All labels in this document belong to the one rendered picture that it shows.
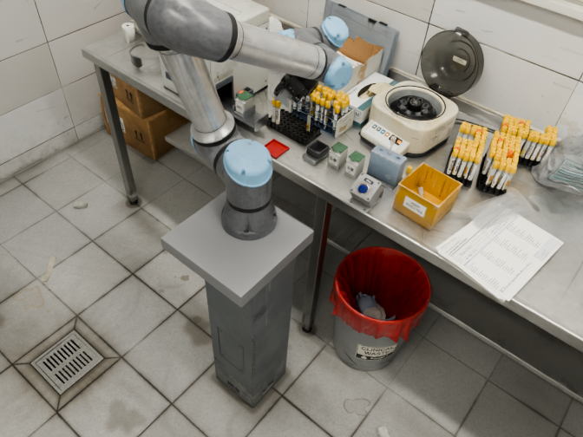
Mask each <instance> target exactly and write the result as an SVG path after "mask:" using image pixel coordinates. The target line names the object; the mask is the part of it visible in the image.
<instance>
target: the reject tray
mask: <svg viewBox="0 0 583 437"><path fill-rule="evenodd" d="M265 147H266V148H267V149H268V151H269V153H270V155H271V156H272V157H273V158H275V159H277V158H278V157H279V156H281V155H282V154H283V153H285V152H286V151H288V150H289V149H290V148H289V147H288V146H286V145H285V144H283V143H281V142H279V141H277V140H275V139H273V140H271V141H269V142H268V143H266V144H265Z"/></svg>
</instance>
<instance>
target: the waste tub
mask: <svg viewBox="0 0 583 437"><path fill-rule="evenodd" d="M462 185H463V184H462V183H461V182H459V181H457V180H455V179H452V178H451V177H449V176H448V175H446V174H444V173H442V172H440V171H438V170H436V169H435V168H434V167H432V166H429V165H427V164H426V163H424V162H423V163H422V164H421V165H420V166H418V167H417V168H416V169H415V170H414V171H412V172H411V173H410V174H409V175H408V176H406V177H405V178H404V179H403V180H402V181H400V182H399V183H398V188H397V191H396V197H395V200H394V204H393V206H392V208H393V209H394V210H396V211H397V212H400V213H401V214H402V215H404V216H405V217H407V218H408V219H411V220H412V221H414V222H416V223H417V224H419V225H420V226H422V227H423V228H425V229H427V230H428V231H430V230H431V229H432V228H433V227H434V226H435V225H436V224H437V223H438V222H439V221H440V220H441V219H442V218H443V217H444V216H445V215H446V214H447V213H448V212H449V211H450V210H451V209H452V208H453V205H454V203H455V200H456V197H457V195H458V193H459V191H460V189H461V186H462ZM420 186H422V187H423V190H424V195H423V196H421V195H420V194H419V192H418V187H420Z"/></svg>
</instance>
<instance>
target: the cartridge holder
mask: <svg viewBox="0 0 583 437"><path fill-rule="evenodd" d="M330 150H331V149H330V147H329V146H328V145H326V144H324V143H323V142H321V141H320V140H316V141H315V142H313V143H312V144H311V145H309V146H308V147H307V150H306V153H304V154H303V155H302V158H303V159H305V160H307V161H309V162H311V163H312V164H313V165H316V164H317V163H318V162H320V161H321V160H323V159H324V158H325V157H326V156H328V155H329V151H330Z"/></svg>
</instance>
